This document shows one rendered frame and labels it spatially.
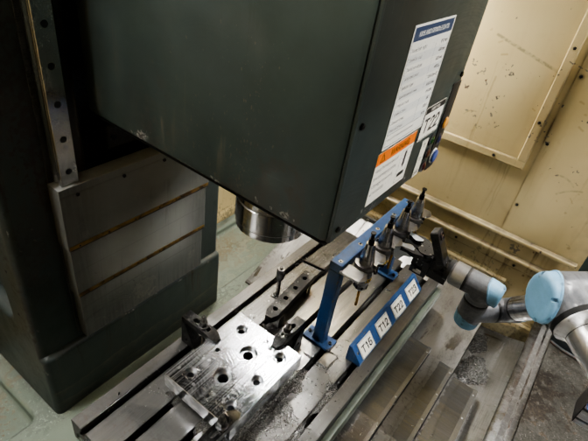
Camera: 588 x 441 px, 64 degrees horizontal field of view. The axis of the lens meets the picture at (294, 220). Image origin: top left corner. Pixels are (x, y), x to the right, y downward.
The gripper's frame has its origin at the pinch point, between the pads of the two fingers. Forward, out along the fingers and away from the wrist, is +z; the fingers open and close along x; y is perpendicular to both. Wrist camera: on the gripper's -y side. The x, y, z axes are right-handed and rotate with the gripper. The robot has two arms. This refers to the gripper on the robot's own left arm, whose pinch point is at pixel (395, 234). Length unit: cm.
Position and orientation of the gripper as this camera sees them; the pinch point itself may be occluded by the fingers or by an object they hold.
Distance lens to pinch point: 151.0
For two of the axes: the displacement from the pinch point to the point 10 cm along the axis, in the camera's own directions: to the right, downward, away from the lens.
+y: -1.6, 8.0, 5.8
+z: -7.9, -4.6, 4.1
